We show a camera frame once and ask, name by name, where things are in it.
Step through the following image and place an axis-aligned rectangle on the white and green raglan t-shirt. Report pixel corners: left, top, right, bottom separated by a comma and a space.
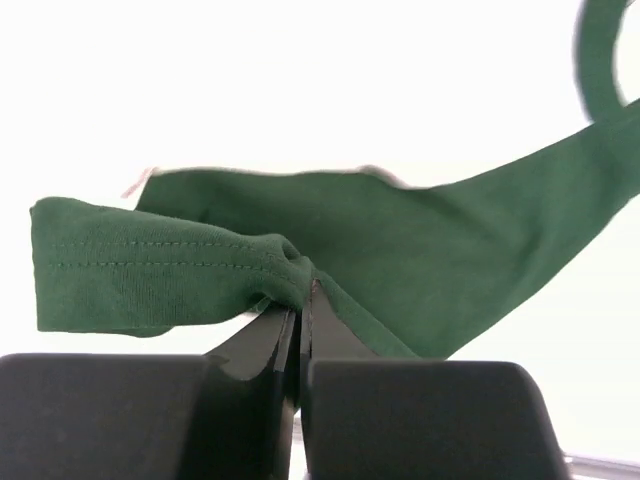
30, 1, 639, 358

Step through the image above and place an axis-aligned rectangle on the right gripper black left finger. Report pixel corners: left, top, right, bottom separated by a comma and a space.
1, 307, 298, 480

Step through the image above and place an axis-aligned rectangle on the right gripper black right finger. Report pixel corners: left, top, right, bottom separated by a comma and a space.
300, 282, 569, 480

